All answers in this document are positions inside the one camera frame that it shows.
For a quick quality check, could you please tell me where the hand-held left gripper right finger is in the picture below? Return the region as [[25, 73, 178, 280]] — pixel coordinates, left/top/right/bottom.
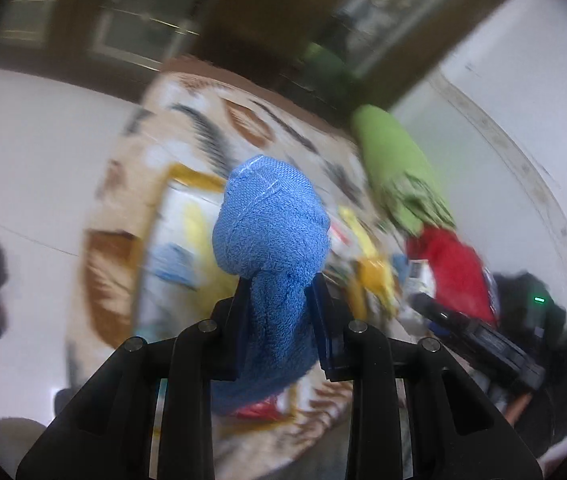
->
[[309, 274, 544, 480]]

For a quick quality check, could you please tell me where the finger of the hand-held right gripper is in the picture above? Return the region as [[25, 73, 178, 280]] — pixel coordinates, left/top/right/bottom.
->
[[410, 293, 479, 348]]

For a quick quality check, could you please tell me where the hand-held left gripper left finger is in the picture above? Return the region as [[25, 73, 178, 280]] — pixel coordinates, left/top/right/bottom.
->
[[16, 279, 253, 480]]

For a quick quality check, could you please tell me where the blue towel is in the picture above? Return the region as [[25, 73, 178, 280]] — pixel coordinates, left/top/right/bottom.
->
[[211, 154, 333, 417]]

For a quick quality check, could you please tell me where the red cloth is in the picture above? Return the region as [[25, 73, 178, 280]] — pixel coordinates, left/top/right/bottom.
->
[[406, 226, 498, 327]]

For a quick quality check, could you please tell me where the green cloth with fringe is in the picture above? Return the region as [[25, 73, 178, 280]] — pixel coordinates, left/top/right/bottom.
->
[[351, 104, 457, 237]]

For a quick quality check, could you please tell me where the patterned beige brown blanket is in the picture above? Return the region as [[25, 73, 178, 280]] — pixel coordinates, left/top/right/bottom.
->
[[66, 57, 464, 480]]

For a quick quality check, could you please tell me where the green cushion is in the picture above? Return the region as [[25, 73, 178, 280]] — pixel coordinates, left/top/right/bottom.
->
[[303, 42, 350, 92]]

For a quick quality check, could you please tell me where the dark wooden cabinet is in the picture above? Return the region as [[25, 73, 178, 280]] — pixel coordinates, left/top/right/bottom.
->
[[0, 0, 529, 116]]

